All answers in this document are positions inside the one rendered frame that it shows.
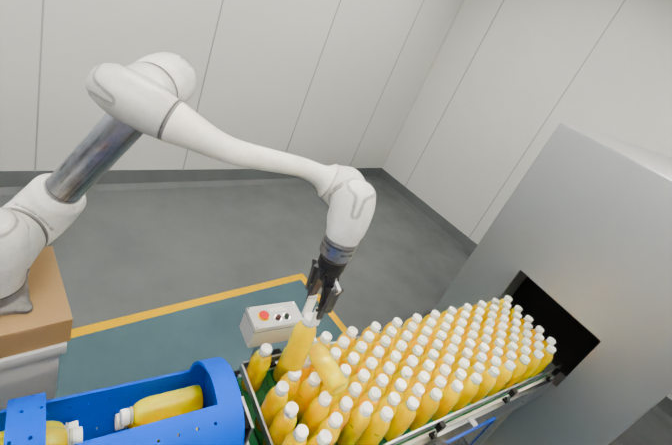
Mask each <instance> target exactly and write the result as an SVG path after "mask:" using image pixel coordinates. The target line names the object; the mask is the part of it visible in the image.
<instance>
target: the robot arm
mask: <svg viewBox="0 0 672 445"><path fill-rule="evenodd" d="M195 88H196V75H195V72H194V69H193V68H192V67H191V66H190V64H189V63H188V62H187V61H186V60H184V59H183V58H182V57H181V56H179V55H177V54H174V53H170V52H157V53H153V54H150V55H147V56H145V57H142V58H140V59H139V60H137V61H136V62H134V63H133V64H130V65H126V66H124V67H123V66H121V65H119V64H115V63H102V64H100V65H97V66H95V67H94V68H93V69H92V71H91V72H90V74H89V76H88V79H87V82H86V90H87V91H88V94H89V96H90V97H91V98H92V99H93V101H94V102H95V103H96V104H97V105H98V106H99V107H100V108H102V109H103V110H104V111H105V112H106V113H105V114H104V115H103V117H102V118H101V119H100V120H99V121H98V122H97V123H96V124H95V126H94V127H93V128H92V129H91V130H90V131H89V132H88V134H87V135H86V136H85V137H84V138H83V139H82V140H81V141H80V143H79V144H78V145H77V146H76V147H75V148H74V149H73V150H72V152H71V153H70V154H69V155H68V156H67V157H66V158H65V159H64V161H63V162H62V163H61V164H60V165H59V166H58V167H57V168H56V170H55V171H54V172H53V173H46V174H42V175H39V176H37V177H36V178H35V179H33V180H32V181H31V182H30V183H29V184H28V185H27V186H26V187H25V188H24V189H22V190H21V191H20V192H19V193H18V194H17V195H16V196H14V197H13V199H12V200H11V201H9V202H8V203H7V204H5V205H4V206H3V207H0V316H6V315H12V314H29V313H31V312H32V310H33V304H32V302H31V301H30V297H29V284H28V275H29V273H30V267H31V265H32V264H33V262H34V261H35V259H36V258H37V256H38V255H39V253H40V252H41V251H42V249H43V248H45V247H46V246H47V245H49V244H50V243H51V242H53V241H54V240H55V239H56V238H58V237H59V236H60V235H61V234H62V233H63V232H64V231H65V230H66V229H67V228H68V227H69V226H70V225H71V224H72V223H73V222H74V221H75V220H76V219H77V217H78V216H79V214H80V213H81V212H82V211H83V209H84V208H85V206H86V195H85V194H86V193H87V192H88V191H89V190H90V189H91V188H92V187H93V185H94V184H95V183H96V182H97V181H98V180H99V179H100V178H101V177H102V176H103V175H104V174H105V173H106V172H107V171H108V170H109V169H110V168H111V167H112V166H113V165H114V164H115V163H116V162H117V161H118V160H119V159H120V158H121V156H122V155H123V154H124V153H125V152H126V151H127V150H128V149H129V148H130V147H131V146H132V145H133V144H134V143H135V142H136V141H137V140H138V139H139V138H140V137H141V136H142V135H143V134H146V135H149V136H152V137H154V138H156V139H159V140H161V141H163V142H166V143H170V144H173V145H176V146H179V147H182V148H185V149H188V150H191V151H194V152H197V153H199V154H202V155H205V156H207V157H210V158H213V159H216V160H218V161H221V162H224V163H228V164H231V165H235V166H239V167H244V168H250V169H256V170H262V171H269V172H275V173H282V174H288V175H293V176H297V177H300V178H302V179H305V180H306V181H308V182H310V183H311V184H312V185H314V186H315V188H316V190H317V193H318V196H319V197H321V198H322V199H323V200H324V201H325V202H326V203H327V204H328V205H329V211H328V214H327V228H326V231H325V233H324V237H323V240H322V243H321V245H320V251H321V253H320V256H319V259H312V267H311V270H310V273H309V276H308V279H307V283H306V286H305V289H306V290H308V292H307V294H308V296H307V298H306V304H305V306H304V309H303V311H302V316H303V315H304V314H305V313H306V312H312V310H313V307H314V305H315V303H316V300H317V298H318V296H317V295H316V294H319V293H318V291H319V289H320V287H321V288H322V292H321V297H320V301H319V305H318V307H316V308H315V310H314V313H313V316H312V318H311V321H310V324H309V327H315V326H318V325H319V323H320V320H321V319H322V318H323V316H324V314H328V313H331V312H332V310H333V308H334V306H335V304H336V301H337V299H338V297H339V295H340V294H341V293H342V292H343V291H344V290H343V288H342V287H341V288H340V286H339V283H338V282H339V277H340V275H341V274H342V273H343V271H344V270H345V267H346V265H347V263H348V262H350V261H351V260H352V257H353V255H354V253H355V250H356V248H357V246H358V243H359V241H360V240H361V239H362V238H363V236H364V235H365V233H366V231H367V229H368V227H369V225H370V222H371V220H372V217H373V214H374V211H375V205H376V191H375V189H374V187H373V186H372V185H371V184H369V183H368V182H366V181H365V179H364V177H363V176H362V174H361V173H360V172H359V171H358V170H356V169H355V168H353V167H349V166H340V165H337V164H334V165H331V166H325V165H322V164H319V163H317V162H314V161H312V160H309V159H306V158H303V157H300V156H296V155H293V154H289V153H285V152H281V151H278V150H274V149H270V148H266V147H262V146H259V145H255V144H251V143H248V142H244V141H241V140H239V139H236V138H234V137H232V136H229V135H228V134H226V133H224V132H222V131H221V130H219V129H218V128H216V127H215V126H213V125H212V124H211V123H209V122H208V121H207V120H205V119H204V118H203V117H202V116H200V115H199V114H198V113H196V112H195V111H194V110H193V109H192V108H190V107H189V106H188V105H187V104H186V102H187V101H188V100H189V99H190V98H191V97H192V95H193V94H194V92H195ZM310 284H311V285H310Z"/></svg>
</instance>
